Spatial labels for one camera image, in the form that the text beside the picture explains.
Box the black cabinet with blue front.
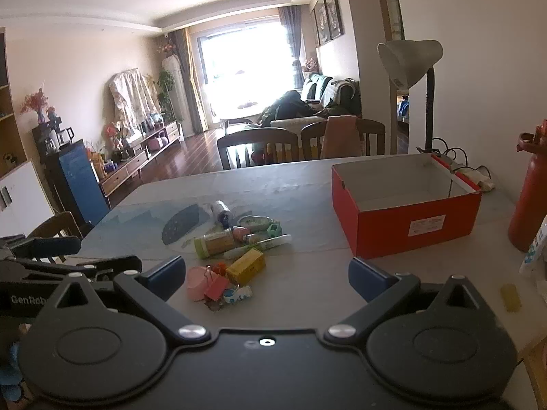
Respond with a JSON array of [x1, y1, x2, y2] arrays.
[[32, 126, 111, 227]]

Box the floral dust cover cloth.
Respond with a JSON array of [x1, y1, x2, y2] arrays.
[[109, 68, 161, 131]]

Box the pink towel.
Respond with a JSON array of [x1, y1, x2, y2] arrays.
[[320, 115, 364, 159]]

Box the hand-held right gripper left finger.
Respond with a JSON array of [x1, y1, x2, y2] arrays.
[[36, 255, 211, 344]]

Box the dark wooden dining chair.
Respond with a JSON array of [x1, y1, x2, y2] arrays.
[[217, 127, 300, 170], [26, 211, 84, 263], [300, 117, 386, 160]]

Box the white power strip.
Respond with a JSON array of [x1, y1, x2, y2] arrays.
[[431, 154, 496, 191]]

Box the small pink bottle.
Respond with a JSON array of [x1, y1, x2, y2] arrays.
[[232, 227, 263, 244]]

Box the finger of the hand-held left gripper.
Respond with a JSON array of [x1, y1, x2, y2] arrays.
[[0, 255, 143, 283], [9, 236, 82, 260]]

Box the red potted flowers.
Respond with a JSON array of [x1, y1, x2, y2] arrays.
[[105, 122, 129, 154]]

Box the red cardboard box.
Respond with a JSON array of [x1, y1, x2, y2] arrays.
[[331, 154, 483, 260]]

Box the white wooden shelf cabinet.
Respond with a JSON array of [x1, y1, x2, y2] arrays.
[[0, 28, 56, 240]]

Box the yellow eraser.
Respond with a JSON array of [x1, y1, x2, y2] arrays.
[[501, 283, 522, 312]]

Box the green potted plant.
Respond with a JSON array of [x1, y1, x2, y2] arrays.
[[156, 70, 182, 122]]

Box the grey desk lamp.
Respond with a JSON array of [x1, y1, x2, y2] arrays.
[[377, 39, 445, 154]]

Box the blue printed desk mat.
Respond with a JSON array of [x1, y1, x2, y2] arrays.
[[81, 199, 355, 261]]

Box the grey brown curtain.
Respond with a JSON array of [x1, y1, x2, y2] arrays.
[[278, 6, 305, 90], [173, 28, 206, 135]]

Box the green lid jar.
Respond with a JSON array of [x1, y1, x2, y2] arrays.
[[194, 229, 236, 259]]

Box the dark clothes pile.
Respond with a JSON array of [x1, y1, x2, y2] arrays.
[[262, 91, 319, 124]]

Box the vase with red flowers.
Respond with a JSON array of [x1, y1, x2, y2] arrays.
[[19, 90, 50, 124]]

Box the black power cable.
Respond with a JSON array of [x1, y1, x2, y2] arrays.
[[416, 137, 492, 180]]

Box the white printed packet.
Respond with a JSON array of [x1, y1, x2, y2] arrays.
[[519, 218, 547, 283]]

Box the light sofa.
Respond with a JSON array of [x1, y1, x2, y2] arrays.
[[269, 72, 362, 159]]

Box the small yellow box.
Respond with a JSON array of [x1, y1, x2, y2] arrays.
[[226, 248, 266, 286]]

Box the blue white toy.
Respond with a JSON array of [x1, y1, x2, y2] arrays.
[[223, 285, 253, 304]]

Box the white standing air conditioner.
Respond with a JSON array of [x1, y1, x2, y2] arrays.
[[161, 55, 194, 137]]

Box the white green marker pen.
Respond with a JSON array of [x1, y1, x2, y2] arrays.
[[223, 234, 292, 260]]

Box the white coffee table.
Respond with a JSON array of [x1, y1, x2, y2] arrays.
[[220, 102, 274, 131]]

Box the small pink cup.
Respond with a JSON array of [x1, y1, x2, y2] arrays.
[[187, 266, 214, 302]]

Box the dark framed wall picture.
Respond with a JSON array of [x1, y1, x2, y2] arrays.
[[322, 0, 345, 41], [312, 0, 330, 47]]

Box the glass coffee press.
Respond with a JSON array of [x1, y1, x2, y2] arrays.
[[49, 126, 75, 154]]

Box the wooden television cabinet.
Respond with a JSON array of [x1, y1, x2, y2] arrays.
[[99, 120, 182, 199]]

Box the red water bottle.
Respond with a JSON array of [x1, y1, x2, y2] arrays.
[[508, 120, 547, 252]]

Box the large glass balcony door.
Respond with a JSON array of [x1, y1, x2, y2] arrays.
[[197, 17, 300, 131]]

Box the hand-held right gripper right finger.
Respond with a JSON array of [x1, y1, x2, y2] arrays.
[[323, 257, 496, 344]]

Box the red binder clip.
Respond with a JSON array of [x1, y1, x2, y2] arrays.
[[204, 274, 231, 304]]

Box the grey-green correction tape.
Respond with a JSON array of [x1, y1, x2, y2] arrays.
[[237, 215, 272, 231]]

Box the small grey tube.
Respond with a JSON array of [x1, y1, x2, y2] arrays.
[[212, 200, 232, 227]]

